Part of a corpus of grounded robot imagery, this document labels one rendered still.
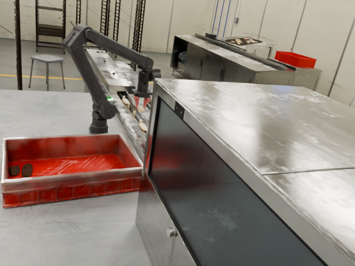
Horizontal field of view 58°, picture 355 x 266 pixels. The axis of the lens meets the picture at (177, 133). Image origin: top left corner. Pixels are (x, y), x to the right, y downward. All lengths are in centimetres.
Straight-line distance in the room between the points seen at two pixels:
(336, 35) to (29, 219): 523
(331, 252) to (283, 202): 8
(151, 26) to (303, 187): 870
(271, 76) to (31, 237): 384
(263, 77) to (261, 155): 390
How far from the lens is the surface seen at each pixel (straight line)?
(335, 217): 42
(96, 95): 156
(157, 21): 910
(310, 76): 513
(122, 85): 219
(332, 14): 587
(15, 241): 104
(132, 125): 170
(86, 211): 113
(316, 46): 596
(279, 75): 454
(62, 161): 141
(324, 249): 39
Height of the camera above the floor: 151
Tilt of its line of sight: 22 degrees down
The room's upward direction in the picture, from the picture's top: 9 degrees clockwise
